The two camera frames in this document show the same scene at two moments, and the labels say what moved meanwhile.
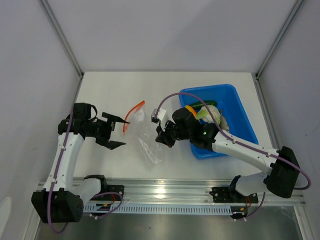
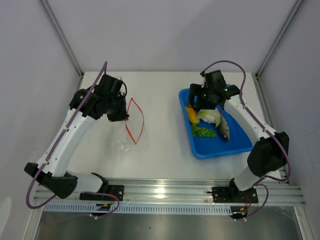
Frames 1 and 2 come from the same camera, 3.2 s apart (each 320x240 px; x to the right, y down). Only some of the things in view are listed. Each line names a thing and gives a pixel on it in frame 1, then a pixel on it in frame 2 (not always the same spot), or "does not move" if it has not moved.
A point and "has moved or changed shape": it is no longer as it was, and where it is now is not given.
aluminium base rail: [189, 192] does not move
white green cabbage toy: [203, 114] does not move
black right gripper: [163, 137] -> [195, 90]
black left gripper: [104, 140] -> [121, 116]
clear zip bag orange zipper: [138, 125] has moved or changed shape
